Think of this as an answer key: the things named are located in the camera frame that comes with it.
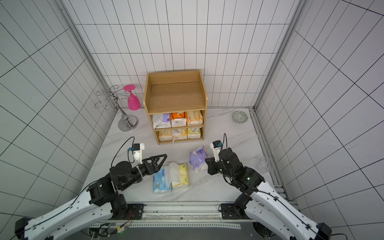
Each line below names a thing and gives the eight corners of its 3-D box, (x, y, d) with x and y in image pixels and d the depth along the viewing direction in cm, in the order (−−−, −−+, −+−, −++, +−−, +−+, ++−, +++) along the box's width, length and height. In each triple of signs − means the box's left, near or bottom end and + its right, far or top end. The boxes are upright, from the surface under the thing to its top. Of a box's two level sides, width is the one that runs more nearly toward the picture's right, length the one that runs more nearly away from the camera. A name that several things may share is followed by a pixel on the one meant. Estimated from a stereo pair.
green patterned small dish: (239, 126, 110) (240, 122, 106) (229, 117, 116) (231, 113, 112) (248, 120, 113) (250, 116, 110) (238, 112, 119) (240, 108, 116)
